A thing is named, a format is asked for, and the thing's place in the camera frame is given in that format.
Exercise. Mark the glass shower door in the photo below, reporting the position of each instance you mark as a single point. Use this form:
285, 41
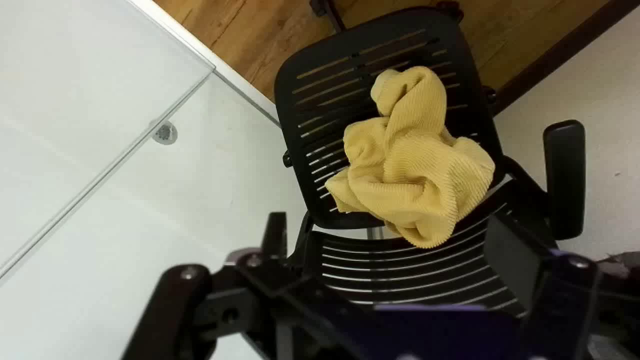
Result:
93, 210

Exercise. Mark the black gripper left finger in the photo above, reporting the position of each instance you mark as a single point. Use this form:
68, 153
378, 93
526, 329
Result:
165, 329

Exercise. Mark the round metal door bumper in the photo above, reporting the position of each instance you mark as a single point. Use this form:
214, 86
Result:
166, 135

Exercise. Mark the yellow towel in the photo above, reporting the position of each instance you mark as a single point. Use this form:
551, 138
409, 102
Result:
405, 166

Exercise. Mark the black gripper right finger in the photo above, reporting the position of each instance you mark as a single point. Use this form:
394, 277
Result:
563, 308

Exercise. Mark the black mesh office chair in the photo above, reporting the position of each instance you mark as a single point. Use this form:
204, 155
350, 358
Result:
324, 86

